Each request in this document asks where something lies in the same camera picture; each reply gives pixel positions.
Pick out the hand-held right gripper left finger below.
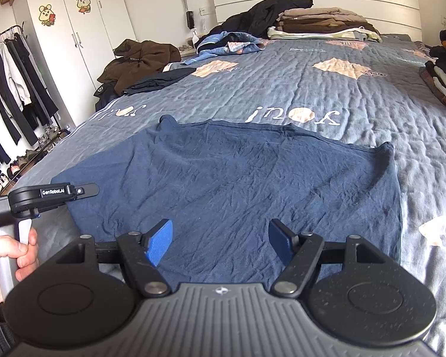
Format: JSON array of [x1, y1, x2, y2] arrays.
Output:
[[56, 219, 174, 299]]

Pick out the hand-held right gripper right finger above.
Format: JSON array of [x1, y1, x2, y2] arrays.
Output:
[[268, 219, 387, 299]]

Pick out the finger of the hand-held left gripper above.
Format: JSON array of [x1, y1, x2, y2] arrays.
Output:
[[73, 183, 100, 198]]

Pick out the navy t-shirt with yellow print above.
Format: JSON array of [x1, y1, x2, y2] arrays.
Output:
[[50, 115, 404, 287]]

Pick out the row of hanging clothes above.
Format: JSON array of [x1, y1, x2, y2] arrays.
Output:
[[0, 32, 60, 164]]

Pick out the black clothes rack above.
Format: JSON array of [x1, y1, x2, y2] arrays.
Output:
[[0, 22, 73, 198]]

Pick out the stack of folded brown clothes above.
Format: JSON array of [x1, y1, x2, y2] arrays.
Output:
[[267, 7, 381, 43]]

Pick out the person's left hand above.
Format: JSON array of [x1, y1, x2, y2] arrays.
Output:
[[0, 230, 40, 309]]

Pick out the row of shoes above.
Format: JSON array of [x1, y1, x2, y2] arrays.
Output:
[[0, 124, 71, 194]]

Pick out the black jacket with triangle logo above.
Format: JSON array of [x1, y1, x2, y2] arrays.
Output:
[[93, 82, 117, 112]]

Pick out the white wardrobe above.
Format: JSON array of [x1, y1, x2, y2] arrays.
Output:
[[13, 0, 138, 127]]

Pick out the folded black pants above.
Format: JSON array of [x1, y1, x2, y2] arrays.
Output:
[[123, 67, 197, 96]]

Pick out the brown hooded jacket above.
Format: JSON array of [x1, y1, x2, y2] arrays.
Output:
[[97, 39, 182, 95]]

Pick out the black hairbrush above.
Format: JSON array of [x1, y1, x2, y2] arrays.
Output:
[[184, 0, 196, 30]]

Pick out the light blue printed garment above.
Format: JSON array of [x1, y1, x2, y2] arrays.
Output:
[[196, 32, 266, 62]]

